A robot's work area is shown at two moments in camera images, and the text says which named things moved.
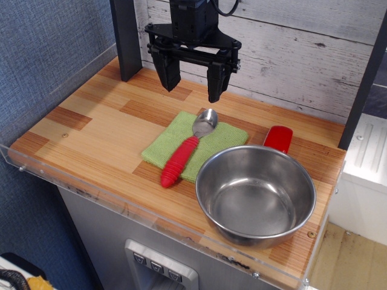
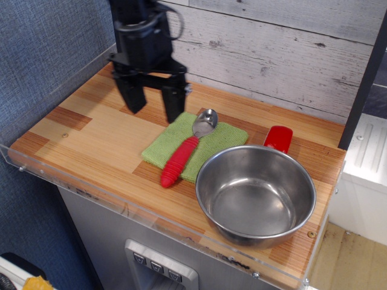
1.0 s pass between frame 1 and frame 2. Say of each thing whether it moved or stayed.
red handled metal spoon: stayed
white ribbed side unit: stayed
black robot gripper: moved
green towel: stayed
